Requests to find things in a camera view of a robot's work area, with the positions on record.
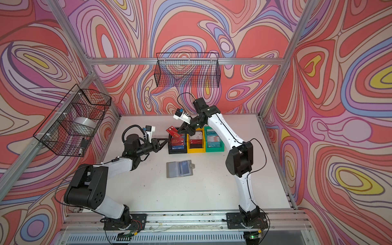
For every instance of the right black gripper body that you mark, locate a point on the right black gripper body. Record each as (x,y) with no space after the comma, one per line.
(196,122)

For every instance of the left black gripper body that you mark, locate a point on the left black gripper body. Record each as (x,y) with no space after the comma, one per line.
(146,148)

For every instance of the red VIP card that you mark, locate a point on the red VIP card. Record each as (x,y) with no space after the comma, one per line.
(177,142)
(173,132)

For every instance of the grey leather card holder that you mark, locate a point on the grey leather card holder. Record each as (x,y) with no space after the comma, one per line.
(178,169)

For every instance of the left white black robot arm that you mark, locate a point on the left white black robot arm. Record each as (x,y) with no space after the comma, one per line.
(87,188)

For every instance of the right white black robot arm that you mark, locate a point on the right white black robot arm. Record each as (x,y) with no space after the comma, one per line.
(239,160)

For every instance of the black plastic bin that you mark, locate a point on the black plastic bin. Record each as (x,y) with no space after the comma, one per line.
(178,149)

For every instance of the yellow plastic bin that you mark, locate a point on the yellow plastic bin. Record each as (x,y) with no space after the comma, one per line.
(196,143)

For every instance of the green plastic bin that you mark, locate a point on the green plastic bin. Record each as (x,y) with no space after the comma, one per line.
(213,141)

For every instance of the small black box in basket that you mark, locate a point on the small black box in basket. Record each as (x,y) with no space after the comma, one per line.
(84,144)

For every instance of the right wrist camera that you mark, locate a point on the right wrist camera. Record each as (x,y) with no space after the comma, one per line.
(180,114)

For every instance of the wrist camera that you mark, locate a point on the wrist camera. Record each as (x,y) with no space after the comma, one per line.
(180,114)
(149,130)

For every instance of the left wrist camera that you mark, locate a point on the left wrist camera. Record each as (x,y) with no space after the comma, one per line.
(149,130)

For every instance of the back black wire basket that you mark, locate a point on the back black wire basket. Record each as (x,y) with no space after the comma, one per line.
(187,69)

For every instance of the black wire basket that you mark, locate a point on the black wire basket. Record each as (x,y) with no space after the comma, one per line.
(187,69)
(57,136)

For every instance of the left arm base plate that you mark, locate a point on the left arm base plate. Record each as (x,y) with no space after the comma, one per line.
(135,222)

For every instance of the left black wire basket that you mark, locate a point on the left black wire basket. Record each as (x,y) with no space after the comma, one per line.
(57,136)

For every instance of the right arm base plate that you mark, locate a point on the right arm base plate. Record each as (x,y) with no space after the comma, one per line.
(247,221)

